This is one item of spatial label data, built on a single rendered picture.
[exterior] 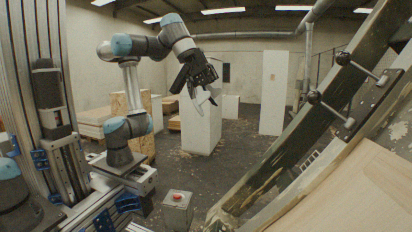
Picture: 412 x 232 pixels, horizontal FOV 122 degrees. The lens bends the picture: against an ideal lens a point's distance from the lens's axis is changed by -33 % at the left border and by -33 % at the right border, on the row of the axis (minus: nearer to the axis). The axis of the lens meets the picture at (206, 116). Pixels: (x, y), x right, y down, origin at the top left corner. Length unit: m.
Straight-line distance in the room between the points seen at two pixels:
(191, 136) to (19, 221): 2.68
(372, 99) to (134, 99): 0.93
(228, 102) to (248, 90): 3.25
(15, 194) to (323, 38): 9.34
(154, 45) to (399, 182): 0.69
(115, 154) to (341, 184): 0.88
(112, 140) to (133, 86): 0.30
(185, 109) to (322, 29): 7.69
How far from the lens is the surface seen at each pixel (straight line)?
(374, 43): 0.76
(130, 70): 0.95
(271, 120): 4.21
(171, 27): 0.57
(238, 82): 8.54
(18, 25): 0.88
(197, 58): 0.53
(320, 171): 0.44
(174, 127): 4.31
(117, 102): 2.45
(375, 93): 0.47
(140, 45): 0.59
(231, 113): 5.46
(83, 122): 4.40
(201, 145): 3.03
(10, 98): 0.84
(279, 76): 4.08
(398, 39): 0.76
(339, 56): 0.47
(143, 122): 0.91
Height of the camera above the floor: 1.48
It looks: 15 degrees down
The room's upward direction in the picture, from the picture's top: straight up
